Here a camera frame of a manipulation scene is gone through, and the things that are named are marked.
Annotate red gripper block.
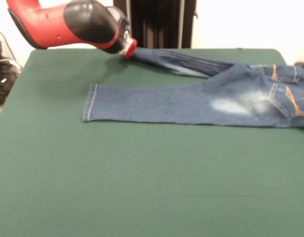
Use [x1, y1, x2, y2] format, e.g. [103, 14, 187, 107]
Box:
[123, 37, 138, 59]

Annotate blue denim jeans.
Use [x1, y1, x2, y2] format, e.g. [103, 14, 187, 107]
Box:
[81, 46, 304, 129]

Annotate dark green table cloth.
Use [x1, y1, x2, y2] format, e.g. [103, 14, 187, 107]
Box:
[0, 48, 304, 237]

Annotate grey chair base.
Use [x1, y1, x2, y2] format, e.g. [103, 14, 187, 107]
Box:
[294, 46, 304, 70]

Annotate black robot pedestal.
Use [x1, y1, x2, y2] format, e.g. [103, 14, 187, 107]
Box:
[114, 0, 199, 49]

